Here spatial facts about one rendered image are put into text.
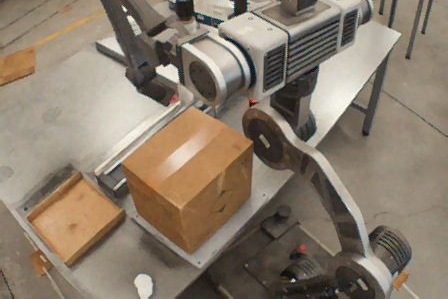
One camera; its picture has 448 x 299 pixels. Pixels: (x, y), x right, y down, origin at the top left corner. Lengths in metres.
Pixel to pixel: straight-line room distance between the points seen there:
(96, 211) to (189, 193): 0.48
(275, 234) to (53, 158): 1.07
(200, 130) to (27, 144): 0.87
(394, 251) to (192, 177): 0.64
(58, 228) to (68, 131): 0.49
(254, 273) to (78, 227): 0.86
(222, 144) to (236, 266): 0.88
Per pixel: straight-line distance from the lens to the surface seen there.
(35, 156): 1.75
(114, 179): 1.48
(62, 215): 1.50
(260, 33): 0.88
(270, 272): 1.92
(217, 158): 1.16
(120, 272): 1.33
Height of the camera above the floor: 2.00
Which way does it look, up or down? 46 degrees down
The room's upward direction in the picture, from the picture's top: 2 degrees counter-clockwise
